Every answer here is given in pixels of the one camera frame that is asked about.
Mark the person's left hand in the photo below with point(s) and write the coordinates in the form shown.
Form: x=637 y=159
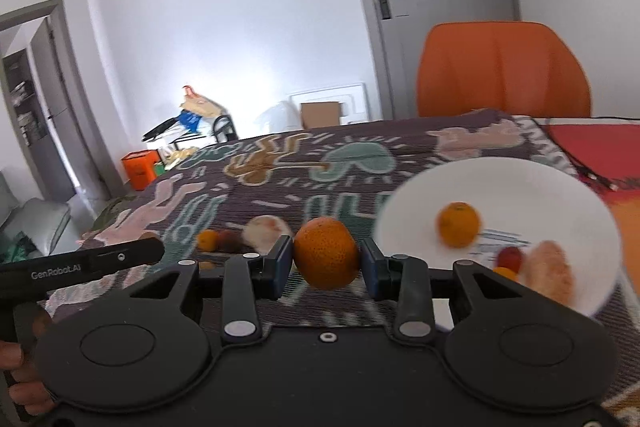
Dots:
x=27 y=394

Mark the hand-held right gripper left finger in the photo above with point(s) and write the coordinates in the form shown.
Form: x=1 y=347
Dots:
x=283 y=268

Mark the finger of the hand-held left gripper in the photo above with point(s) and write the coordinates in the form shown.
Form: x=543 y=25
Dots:
x=130 y=256

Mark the orange box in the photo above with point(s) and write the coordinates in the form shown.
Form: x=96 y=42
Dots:
x=140 y=169

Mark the white framed board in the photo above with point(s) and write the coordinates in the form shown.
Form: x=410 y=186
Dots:
x=350 y=97

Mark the grey sofa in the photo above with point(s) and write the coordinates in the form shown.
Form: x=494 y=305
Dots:
x=35 y=222

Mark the dark red small fruit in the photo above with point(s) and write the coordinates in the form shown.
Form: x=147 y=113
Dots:
x=228 y=240

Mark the white plate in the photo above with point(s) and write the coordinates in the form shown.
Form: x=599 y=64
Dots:
x=530 y=207

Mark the brown paper bag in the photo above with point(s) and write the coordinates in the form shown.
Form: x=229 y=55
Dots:
x=202 y=103

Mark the blue plastic bag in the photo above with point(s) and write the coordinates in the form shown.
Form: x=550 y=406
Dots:
x=191 y=119

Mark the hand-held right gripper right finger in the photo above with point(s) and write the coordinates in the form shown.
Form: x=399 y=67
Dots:
x=369 y=268

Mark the bright red small fruit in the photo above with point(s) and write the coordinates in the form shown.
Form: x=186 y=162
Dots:
x=510 y=257

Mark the croissant bread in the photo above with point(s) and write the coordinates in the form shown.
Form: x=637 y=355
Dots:
x=547 y=272

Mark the large peeled pomelo piece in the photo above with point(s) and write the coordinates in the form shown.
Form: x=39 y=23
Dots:
x=265 y=231

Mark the grey door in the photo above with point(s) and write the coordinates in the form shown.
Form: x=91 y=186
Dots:
x=440 y=7

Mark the cardboard box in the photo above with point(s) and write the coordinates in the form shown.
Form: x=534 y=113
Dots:
x=321 y=114

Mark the small yellow citrus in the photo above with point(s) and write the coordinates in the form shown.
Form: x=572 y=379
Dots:
x=505 y=273
x=207 y=240

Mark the clear plastic bag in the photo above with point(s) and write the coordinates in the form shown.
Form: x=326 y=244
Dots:
x=277 y=119

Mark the orange chair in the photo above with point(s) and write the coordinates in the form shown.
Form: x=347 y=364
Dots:
x=500 y=72

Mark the printed woven blanket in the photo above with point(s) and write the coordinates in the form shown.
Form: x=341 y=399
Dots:
x=280 y=202

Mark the large orange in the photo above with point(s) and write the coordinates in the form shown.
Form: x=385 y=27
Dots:
x=458 y=225
x=326 y=252

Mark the red orange table mat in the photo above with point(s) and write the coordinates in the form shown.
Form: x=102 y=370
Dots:
x=595 y=152

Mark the grey bookshelf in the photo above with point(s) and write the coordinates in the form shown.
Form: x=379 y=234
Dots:
x=25 y=102

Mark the black metal rack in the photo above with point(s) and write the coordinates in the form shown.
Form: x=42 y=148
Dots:
x=222 y=127

